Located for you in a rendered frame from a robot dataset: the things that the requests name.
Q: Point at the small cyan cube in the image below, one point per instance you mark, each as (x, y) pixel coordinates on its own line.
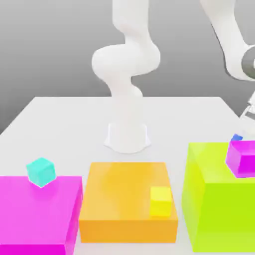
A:
(40, 171)

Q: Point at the large lime green box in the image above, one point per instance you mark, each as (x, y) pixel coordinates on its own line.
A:
(219, 209)

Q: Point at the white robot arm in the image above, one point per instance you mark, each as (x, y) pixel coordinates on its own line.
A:
(127, 59)

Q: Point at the small magenta cube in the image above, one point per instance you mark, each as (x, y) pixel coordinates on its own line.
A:
(242, 163)

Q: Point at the large magenta box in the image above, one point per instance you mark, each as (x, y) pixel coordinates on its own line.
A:
(35, 215)

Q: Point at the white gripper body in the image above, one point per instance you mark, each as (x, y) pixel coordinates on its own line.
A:
(249, 123)

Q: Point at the large orange box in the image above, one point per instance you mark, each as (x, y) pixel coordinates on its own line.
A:
(123, 199)

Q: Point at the small yellow cube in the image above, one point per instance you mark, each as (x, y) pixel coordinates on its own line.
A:
(161, 202)

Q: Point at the small blue cube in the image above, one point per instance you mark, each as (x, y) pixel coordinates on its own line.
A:
(236, 137)

